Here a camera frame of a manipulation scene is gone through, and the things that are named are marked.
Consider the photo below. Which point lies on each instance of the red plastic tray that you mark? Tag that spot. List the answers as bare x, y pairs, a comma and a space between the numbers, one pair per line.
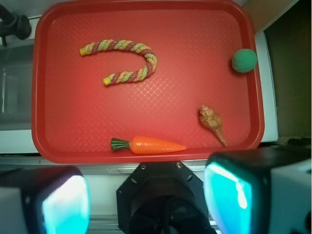
74, 115

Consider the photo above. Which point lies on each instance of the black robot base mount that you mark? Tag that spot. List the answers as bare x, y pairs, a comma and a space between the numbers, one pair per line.
162, 198

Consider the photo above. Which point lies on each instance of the tan spiral sea shell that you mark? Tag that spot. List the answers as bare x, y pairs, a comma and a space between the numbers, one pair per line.
212, 121

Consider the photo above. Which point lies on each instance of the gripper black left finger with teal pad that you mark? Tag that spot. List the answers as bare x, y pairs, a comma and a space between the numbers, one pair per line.
50, 200

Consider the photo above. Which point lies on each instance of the black clamp knob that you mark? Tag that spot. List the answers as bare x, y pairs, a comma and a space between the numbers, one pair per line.
12, 24

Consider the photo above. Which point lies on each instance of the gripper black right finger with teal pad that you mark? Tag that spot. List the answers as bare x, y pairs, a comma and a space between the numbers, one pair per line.
267, 190

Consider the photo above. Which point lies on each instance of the green foam ball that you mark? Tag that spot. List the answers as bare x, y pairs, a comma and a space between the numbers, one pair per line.
244, 60

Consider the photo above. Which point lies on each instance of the clear plastic bin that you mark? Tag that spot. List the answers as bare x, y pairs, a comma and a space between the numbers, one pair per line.
16, 66

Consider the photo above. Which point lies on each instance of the orange toy carrot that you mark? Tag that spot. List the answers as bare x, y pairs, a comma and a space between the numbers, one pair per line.
145, 145

